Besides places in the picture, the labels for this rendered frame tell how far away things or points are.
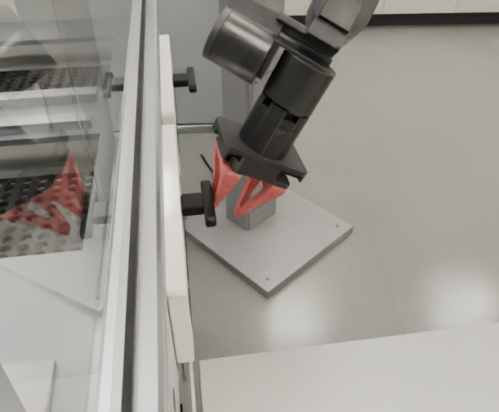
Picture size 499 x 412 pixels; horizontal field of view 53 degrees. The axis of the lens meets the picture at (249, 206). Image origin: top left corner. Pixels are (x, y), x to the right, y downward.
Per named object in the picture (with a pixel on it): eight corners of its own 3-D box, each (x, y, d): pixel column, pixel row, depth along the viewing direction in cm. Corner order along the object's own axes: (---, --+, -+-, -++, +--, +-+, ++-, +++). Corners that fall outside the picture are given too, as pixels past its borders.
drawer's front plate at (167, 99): (174, 90, 96) (168, 33, 89) (180, 178, 74) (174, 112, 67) (165, 91, 96) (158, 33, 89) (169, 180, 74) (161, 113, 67)
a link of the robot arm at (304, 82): (340, 71, 47) (342, 60, 52) (277, 33, 47) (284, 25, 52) (303, 132, 51) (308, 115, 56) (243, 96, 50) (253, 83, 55)
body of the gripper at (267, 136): (209, 128, 56) (238, 70, 53) (285, 155, 61) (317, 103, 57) (218, 159, 51) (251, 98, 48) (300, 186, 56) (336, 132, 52)
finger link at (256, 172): (194, 187, 61) (229, 123, 57) (246, 203, 64) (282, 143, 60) (202, 223, 56) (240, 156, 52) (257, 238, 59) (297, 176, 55)
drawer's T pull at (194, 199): (211, 186, 59) (210, 177, 58) (216, 229, 54) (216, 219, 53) (180, 190, 59) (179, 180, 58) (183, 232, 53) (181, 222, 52)
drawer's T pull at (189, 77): (193, 73, 83) (193, 65, 83) (197, 94, 78) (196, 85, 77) (171, 74, 83) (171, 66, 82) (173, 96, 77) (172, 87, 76)
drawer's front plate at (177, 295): (181, 189, 72) (174, 121, 65) (194, 364, 50) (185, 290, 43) (169, 190, 72) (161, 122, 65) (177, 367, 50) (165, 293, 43)
